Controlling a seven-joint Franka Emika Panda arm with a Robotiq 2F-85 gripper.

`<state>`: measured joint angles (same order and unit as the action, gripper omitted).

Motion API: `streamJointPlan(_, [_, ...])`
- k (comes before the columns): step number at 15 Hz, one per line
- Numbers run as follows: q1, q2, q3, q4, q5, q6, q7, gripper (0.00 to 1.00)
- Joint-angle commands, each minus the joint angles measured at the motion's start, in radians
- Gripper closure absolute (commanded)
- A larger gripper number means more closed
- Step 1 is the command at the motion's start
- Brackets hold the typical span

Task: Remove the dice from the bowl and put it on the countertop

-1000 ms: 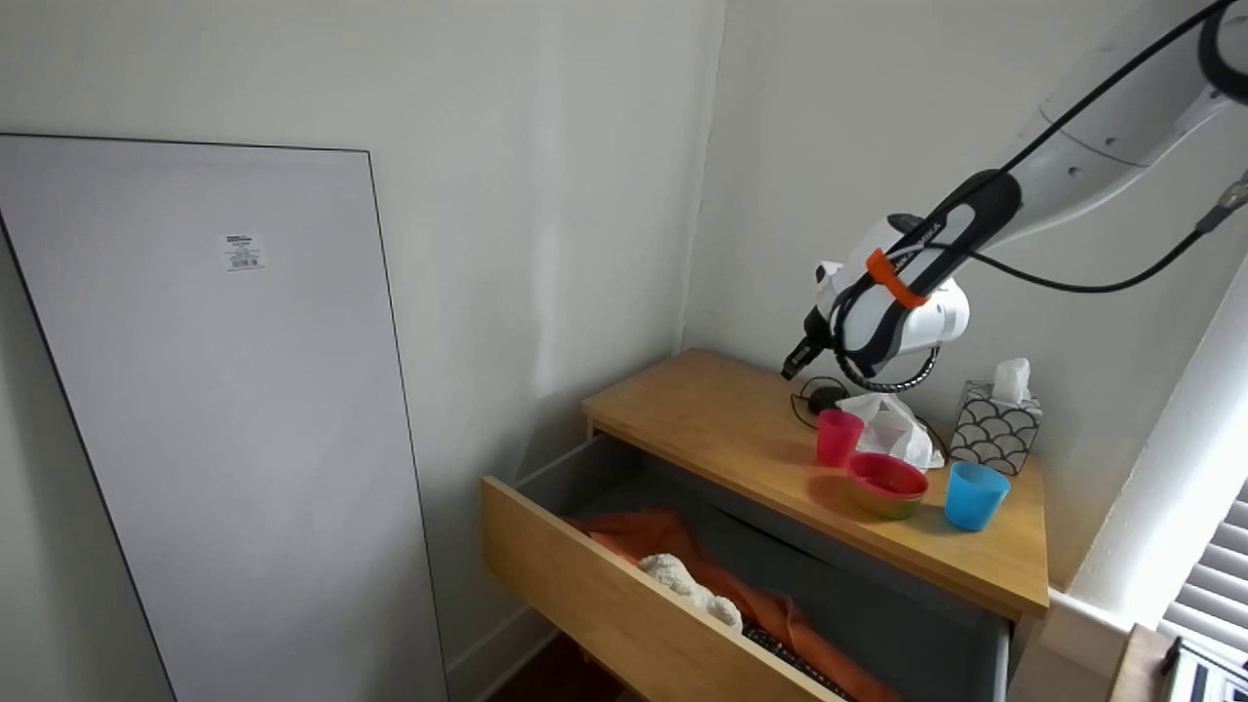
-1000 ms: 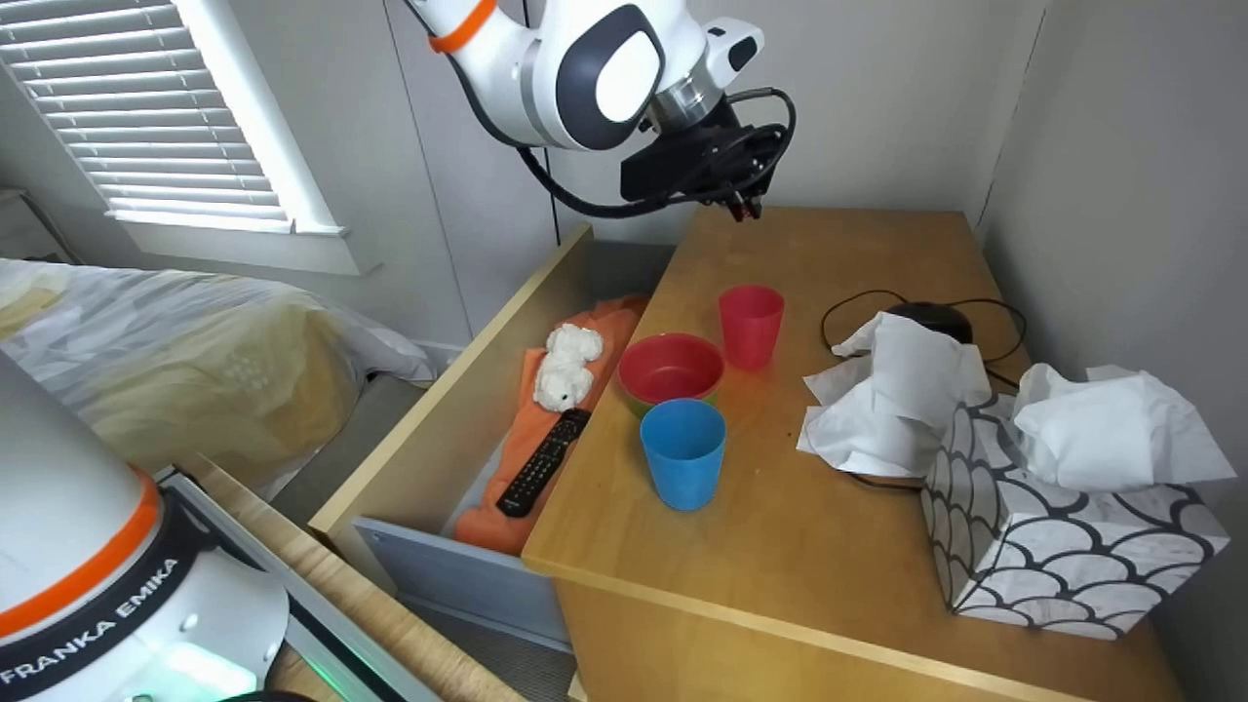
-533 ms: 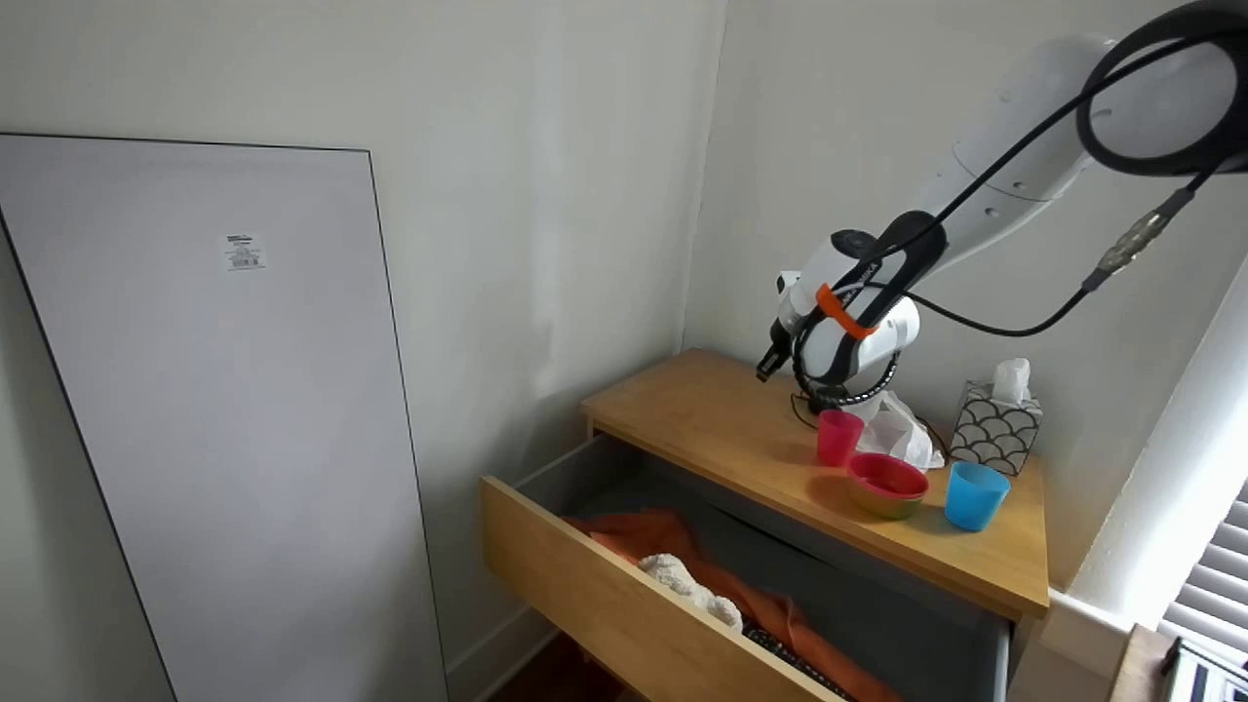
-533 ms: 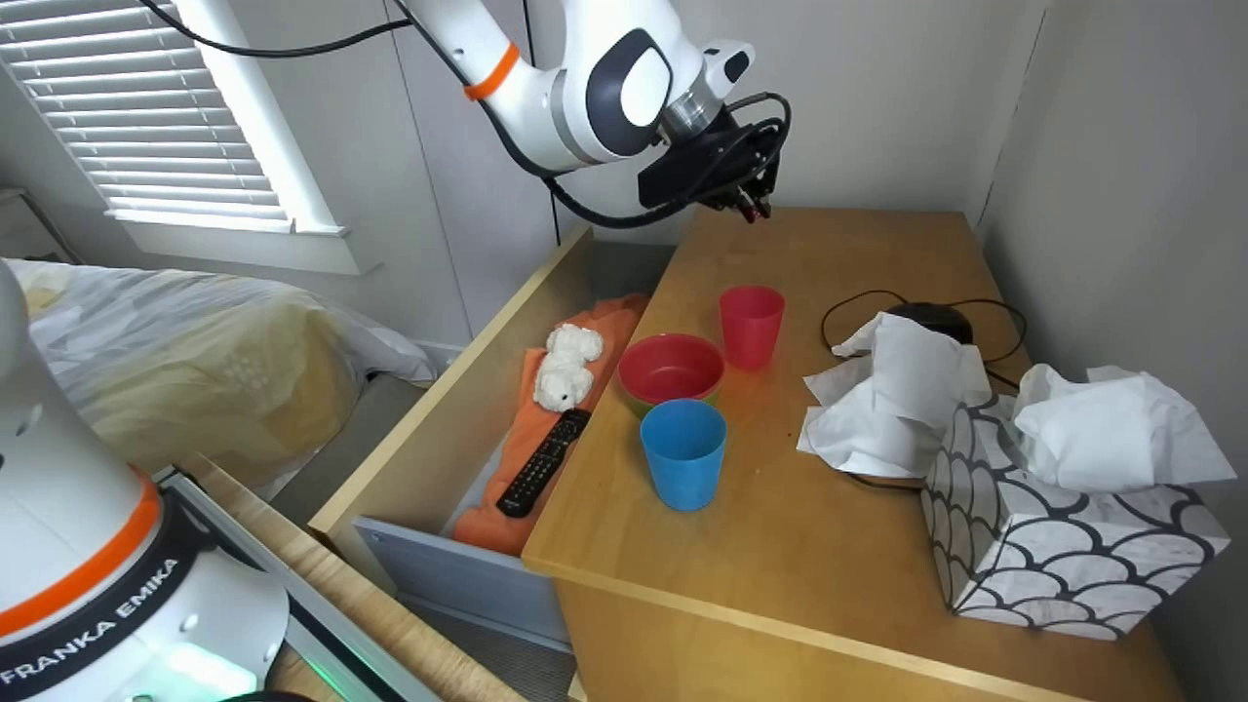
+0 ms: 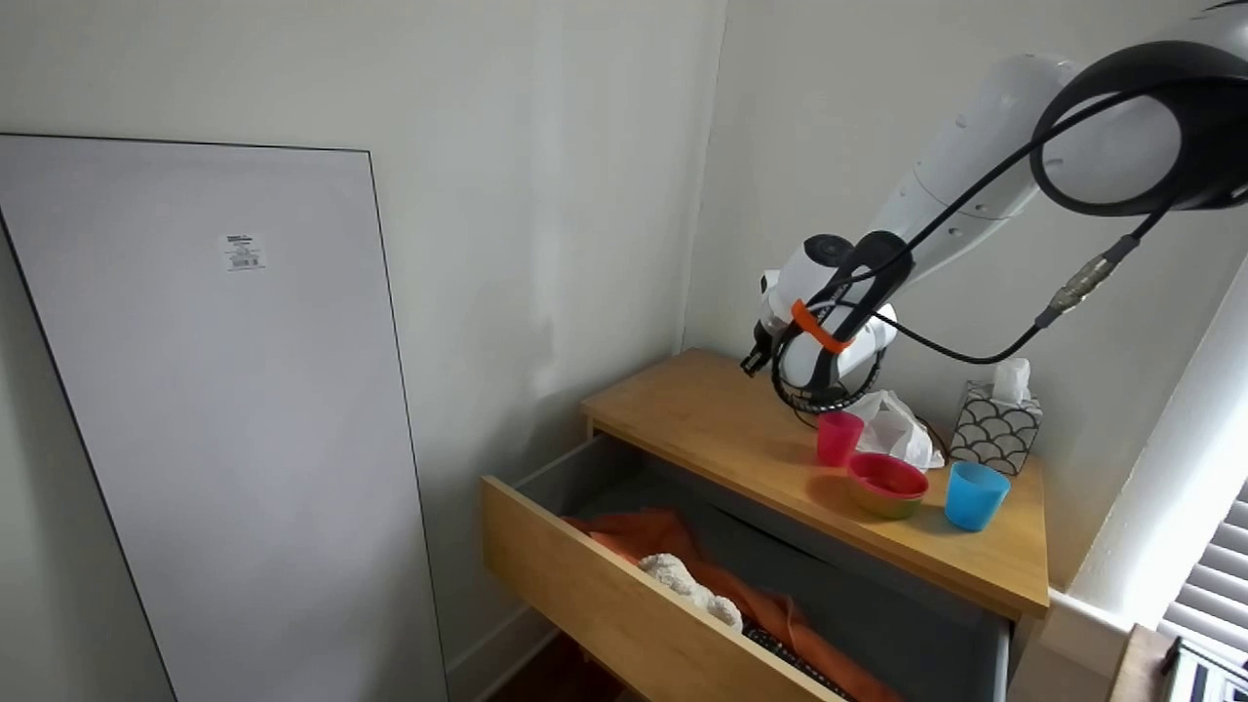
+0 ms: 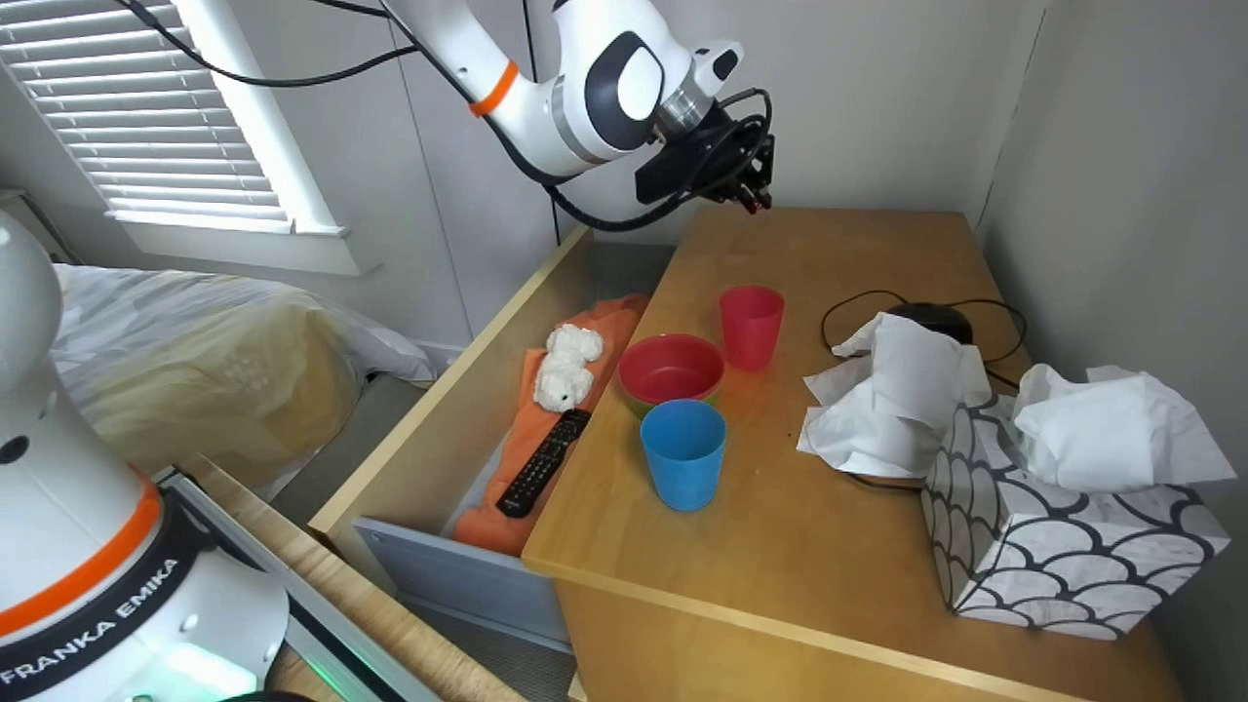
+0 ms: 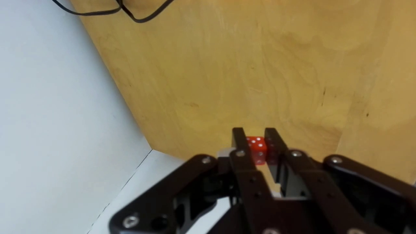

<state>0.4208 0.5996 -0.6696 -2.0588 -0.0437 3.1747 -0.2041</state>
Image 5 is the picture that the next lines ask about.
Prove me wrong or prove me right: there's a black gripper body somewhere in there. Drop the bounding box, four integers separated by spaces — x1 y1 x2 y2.
759 302 820 361

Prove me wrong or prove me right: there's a red bowl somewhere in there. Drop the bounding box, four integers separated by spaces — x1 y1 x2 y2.
842 448 935 524

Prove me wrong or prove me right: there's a light wooden dresser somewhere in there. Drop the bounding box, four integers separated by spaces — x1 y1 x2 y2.
579 342 1055 702

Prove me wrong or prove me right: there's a red plastic cup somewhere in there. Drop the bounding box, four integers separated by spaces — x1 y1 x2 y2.
809 410 868 472

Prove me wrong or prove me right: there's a white crumpled tissue paper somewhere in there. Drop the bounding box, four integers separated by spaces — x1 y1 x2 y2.
847 387 947 478

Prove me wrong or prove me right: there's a white tissue in box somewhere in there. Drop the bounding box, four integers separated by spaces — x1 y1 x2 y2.
986 357 1038 410

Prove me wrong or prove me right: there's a white plush toy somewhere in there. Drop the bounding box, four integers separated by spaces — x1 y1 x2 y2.
636 552 747 641

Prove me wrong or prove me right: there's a blue plastic cup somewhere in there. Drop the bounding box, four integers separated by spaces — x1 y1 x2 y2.
939 457 1017 540

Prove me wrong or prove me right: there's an orange cloth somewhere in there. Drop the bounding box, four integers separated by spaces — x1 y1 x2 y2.
571 505 906 702

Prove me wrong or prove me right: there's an open wooden drawer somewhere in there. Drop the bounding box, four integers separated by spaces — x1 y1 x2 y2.
474 435 1017 702

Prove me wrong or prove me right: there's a white window blind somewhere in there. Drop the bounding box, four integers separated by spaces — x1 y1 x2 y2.
1159 478 1248 654

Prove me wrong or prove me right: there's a large white board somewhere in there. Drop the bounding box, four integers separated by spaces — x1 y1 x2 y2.
0 128 451 702

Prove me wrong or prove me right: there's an orange cable tie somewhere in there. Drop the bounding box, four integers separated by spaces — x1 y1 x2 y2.
786 296 847 357

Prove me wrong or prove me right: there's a white window frame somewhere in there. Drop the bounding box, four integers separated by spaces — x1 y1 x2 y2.
1059 253 1248 632

